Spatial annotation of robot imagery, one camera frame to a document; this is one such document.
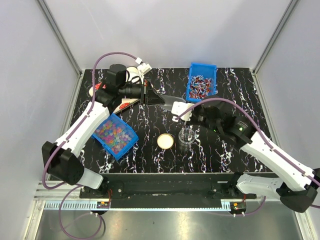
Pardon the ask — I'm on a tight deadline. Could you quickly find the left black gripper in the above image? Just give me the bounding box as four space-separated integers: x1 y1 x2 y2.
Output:
119 77 166 107

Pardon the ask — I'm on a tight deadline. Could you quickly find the clear plastic scoop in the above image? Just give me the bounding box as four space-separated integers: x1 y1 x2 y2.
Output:
158 95 186 112

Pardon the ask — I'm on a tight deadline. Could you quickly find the blue bin of star candies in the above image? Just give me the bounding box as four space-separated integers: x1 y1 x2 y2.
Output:
91 113 139 161

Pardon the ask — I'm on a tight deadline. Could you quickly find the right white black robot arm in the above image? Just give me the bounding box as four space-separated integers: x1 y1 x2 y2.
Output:
187 98 320 213

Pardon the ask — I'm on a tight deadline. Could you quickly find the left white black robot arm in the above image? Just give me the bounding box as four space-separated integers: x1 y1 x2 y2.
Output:
41 63 165 198

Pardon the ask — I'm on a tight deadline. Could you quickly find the blue bin of wrapped candies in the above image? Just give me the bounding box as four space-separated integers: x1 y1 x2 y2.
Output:
185 62 217 103

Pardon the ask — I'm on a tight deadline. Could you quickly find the strawberry pattern tray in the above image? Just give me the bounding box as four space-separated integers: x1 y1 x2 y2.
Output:
87 64 147 115

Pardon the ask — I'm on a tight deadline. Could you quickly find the clear glass jar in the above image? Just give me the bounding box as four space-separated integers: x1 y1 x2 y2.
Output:
178 128 196 146

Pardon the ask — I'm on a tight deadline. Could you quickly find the white round jar lid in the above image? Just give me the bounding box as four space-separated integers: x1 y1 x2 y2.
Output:
157 133 174 150

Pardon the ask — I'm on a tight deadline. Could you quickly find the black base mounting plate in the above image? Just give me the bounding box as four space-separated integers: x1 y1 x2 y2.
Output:
79 173 257 201

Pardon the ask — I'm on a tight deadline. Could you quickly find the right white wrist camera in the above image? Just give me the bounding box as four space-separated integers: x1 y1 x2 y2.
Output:
170 101 194 122

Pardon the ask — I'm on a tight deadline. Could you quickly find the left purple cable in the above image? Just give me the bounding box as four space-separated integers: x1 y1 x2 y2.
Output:
41 51 143 240

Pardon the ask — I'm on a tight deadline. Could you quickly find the aluminium frame rail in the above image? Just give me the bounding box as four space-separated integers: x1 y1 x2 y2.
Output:
33 181 307 202

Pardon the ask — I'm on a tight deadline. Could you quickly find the white slotted cable duct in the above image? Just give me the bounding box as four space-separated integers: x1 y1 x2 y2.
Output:
44 198 247 212

